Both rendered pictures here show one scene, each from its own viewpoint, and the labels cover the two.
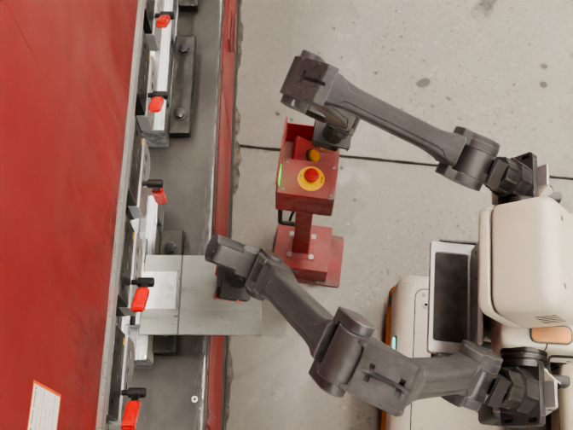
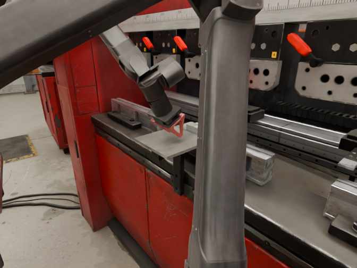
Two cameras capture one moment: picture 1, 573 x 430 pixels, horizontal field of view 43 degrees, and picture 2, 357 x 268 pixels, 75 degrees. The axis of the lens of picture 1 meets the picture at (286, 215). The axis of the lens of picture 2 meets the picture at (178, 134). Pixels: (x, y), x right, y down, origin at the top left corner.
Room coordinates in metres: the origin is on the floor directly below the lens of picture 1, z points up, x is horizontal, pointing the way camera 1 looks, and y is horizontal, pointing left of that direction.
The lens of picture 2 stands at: (1.01, -0.29, 1.30)
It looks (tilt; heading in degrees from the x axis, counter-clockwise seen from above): 22 degrees down; 141
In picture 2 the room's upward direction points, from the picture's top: straight up
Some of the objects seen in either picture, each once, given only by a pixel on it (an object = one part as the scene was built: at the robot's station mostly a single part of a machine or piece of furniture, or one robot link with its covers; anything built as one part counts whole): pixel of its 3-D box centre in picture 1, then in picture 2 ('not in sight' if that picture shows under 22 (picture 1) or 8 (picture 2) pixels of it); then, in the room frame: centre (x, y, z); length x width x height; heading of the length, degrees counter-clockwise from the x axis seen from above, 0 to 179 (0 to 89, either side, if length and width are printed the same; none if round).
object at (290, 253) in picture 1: (301, 245); not in sight; (0.88, -0.06, 0.13); 0.10 x 0.10 x 0.01; 84
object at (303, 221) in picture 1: (303, 217); not in sight; (0.88, -0.06, 0.39); 0.05 x 0.05 x 0.54; 84
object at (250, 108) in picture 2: not in sight; (235, 115); (0.42, 0.49, 1.01); 0.26 x 0.12 x 0.05; 92
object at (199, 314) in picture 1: (202, 294); (181, 137); (0.44, 0.18, 1.00); 0.26 x 0.18 x 0.01; 92
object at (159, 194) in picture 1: (155, 192); not in sight; (0.59, 0.27, 1.20); 0.04 x 0.02 x 0.10; 92
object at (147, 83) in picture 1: (128, 83); (341, 61); (0.81, 0.34, 1.26); 0.15 x 0.09 x 0.17; 2
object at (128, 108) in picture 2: not in sight; (136, 114); (-0.11, 0.31, 0.92); 0.50 x 0.06 x 0.10; 2
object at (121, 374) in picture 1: (99, 376); (172, 52); (0.21, 0.32, 1.26); 0.15 x 0.09 x 0.17; 2
